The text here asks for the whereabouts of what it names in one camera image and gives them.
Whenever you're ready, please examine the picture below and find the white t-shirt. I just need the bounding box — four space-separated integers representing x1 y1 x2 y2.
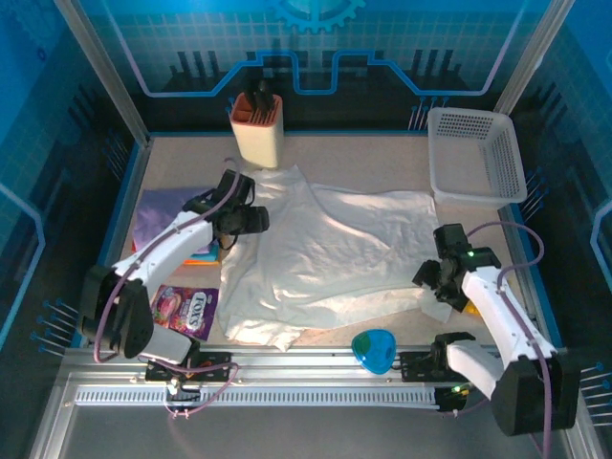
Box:
217 164 454 353

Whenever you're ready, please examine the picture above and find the cream knife block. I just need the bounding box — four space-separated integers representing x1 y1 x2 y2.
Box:
228 91 286 170

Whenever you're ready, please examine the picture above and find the purple folded t-shirt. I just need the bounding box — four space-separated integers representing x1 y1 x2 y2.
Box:
133 187 214 252

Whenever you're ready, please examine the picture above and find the purple candy bag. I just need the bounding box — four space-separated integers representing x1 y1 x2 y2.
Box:
151 285 220 341

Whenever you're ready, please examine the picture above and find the white perforated plastic basket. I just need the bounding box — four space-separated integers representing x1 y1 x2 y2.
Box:
426 107 529 210

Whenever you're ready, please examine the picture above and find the blue heart-shaped dish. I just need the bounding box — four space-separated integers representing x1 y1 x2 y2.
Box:
351 328 397 376

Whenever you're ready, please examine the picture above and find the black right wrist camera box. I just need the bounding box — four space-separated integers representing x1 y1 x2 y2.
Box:
432 223 469 255

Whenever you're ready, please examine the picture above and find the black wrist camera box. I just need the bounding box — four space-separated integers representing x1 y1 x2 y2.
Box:
217 169 257 207
432 223 469 255

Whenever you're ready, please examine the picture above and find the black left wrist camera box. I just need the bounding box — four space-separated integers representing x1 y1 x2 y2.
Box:
217 169 257 207

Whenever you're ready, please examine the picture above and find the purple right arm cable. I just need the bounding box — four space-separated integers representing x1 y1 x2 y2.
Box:
439 221 556 459

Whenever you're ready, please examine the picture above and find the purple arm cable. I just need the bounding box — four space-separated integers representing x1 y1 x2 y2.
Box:
439 221 556 459
93 156 243 421

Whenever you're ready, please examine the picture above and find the black knife handle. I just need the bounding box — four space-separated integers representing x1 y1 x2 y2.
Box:
252 79 273 116

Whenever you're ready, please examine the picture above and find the aluminium rail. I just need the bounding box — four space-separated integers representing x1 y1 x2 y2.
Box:
61 344 484 388

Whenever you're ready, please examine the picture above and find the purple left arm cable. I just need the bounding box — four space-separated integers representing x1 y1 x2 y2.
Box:
93 156 243 421

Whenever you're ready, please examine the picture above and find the slotted white cable duct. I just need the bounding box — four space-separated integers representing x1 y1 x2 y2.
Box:
74 385 440 408

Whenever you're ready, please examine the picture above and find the aluminium frame post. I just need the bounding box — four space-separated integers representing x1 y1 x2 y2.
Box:
492 0 578 119
53 0 153 147

